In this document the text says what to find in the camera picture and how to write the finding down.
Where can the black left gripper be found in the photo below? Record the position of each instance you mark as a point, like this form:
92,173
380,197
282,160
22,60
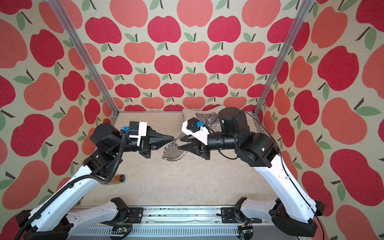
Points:
155,140

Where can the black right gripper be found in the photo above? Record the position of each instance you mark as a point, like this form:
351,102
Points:
201,150

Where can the metal key organizer plate with rings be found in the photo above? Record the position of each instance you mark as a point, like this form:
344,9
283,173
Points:
172,152

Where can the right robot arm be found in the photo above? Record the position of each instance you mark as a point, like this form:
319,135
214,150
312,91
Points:
294,212

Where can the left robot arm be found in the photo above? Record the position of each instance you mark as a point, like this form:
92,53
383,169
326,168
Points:
52,219

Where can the beige canvas tote bag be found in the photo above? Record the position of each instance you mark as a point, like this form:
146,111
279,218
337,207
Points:
210,117

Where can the orange brown object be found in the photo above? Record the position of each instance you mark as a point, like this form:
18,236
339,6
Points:
117,179

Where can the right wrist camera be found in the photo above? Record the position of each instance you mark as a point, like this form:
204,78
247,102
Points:
196,129

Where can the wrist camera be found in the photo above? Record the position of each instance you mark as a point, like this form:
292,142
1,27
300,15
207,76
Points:
136,130
196,129

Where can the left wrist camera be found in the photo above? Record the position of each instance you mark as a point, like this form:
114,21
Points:
136,130

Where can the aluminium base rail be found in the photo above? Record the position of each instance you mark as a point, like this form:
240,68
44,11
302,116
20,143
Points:
190,215

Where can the perforated cable tray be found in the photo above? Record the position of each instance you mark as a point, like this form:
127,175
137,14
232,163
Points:
162,231

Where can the aluminium corner post left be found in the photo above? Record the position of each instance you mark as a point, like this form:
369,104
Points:
71,31

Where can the aluminium corner post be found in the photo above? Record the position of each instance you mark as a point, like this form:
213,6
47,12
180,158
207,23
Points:
71,31
301,15

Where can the aluminium corner post right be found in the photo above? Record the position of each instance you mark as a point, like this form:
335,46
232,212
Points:
301,15

